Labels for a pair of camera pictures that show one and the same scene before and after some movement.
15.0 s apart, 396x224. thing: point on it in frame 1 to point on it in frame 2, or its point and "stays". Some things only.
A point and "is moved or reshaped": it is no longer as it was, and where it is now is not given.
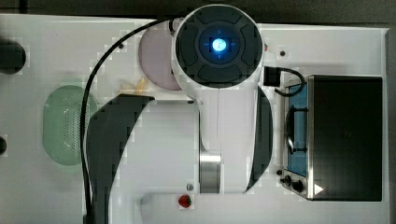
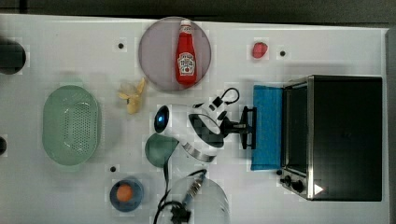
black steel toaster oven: [332, 139] stays
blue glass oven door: [296, 132] is moved or reshaped
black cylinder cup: [12, 57] stays
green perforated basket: [62, 123] stays
